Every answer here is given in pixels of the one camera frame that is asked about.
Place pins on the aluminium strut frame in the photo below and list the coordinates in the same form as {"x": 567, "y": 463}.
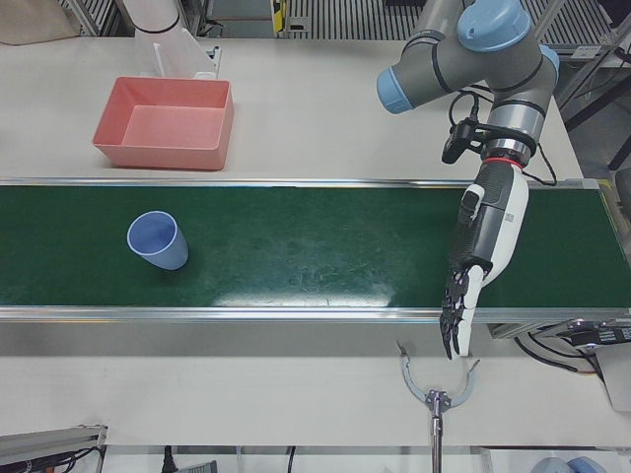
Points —
{"x": 612, "y": 49}

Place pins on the grey claw holder on pole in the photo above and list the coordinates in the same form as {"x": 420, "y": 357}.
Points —
{"x": 439, "y": 399}

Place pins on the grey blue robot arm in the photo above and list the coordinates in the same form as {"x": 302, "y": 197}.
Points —
{"x": 468, "y": 59}

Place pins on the white cylindrical column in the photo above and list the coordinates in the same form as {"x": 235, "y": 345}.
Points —
{"x": 153, "y": 15}

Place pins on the pink plastic box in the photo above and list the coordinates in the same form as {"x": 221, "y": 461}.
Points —
{"x": 162, "y": 160}

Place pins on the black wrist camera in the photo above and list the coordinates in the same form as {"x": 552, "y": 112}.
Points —
{"x": 451, "y": 145}

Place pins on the black electronics board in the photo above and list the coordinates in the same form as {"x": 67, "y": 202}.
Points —
{"x": 611, "y": 335}

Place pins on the metal ribbed grating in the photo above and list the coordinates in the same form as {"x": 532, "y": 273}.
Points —
{"x": 345, "y": 20}

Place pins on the green conveyor belt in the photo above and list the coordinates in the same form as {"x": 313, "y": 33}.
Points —
{"x": 296, "y": 246}

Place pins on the yellow black post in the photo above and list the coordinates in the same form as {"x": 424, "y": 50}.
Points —
{"x": 280, "y": 15}

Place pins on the white plastic stand base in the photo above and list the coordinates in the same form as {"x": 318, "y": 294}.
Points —
{"x": 177, "y": 54}

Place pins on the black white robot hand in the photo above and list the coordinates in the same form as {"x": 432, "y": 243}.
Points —
{"x": 493, "y": 222}

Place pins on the blue plastic cup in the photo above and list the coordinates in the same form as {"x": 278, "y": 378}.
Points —
{"x": 170, "y": 256}

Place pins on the aluminium profile bar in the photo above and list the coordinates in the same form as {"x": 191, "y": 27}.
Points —
{"x": 49, "y": 438}

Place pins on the light blue plastic cap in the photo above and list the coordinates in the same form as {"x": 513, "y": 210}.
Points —
{"x": 549, "y": 465}
{"x": 589, "y": 465}

